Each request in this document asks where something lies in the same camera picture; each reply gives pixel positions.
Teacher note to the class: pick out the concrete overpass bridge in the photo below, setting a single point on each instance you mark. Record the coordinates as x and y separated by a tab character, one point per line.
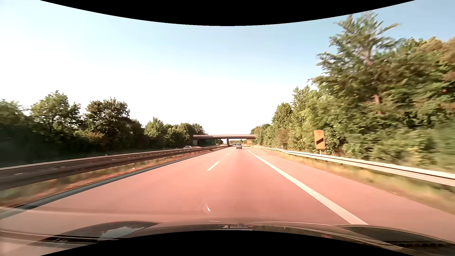
224	136

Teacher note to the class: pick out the row of dark green trees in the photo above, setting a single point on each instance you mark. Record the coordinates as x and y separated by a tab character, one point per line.
89	128

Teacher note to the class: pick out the dry grass verge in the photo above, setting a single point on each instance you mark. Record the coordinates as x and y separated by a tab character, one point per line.
391	181

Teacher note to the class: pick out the grey metal median guard rail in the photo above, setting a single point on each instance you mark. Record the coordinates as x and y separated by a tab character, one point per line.
89	164

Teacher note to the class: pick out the yellow countdown marker sign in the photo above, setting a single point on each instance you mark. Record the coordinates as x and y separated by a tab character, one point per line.
319	139

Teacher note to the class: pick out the car's own bonnet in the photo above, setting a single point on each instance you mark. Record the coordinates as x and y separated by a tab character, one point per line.
227	227

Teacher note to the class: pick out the road markings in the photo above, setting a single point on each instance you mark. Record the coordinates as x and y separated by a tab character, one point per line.
312	193

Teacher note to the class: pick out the reddish asphalt road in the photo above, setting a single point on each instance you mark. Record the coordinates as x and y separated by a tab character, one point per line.
245	185

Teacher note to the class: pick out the dry grass median strip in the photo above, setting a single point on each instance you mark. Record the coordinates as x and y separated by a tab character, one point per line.
89	177

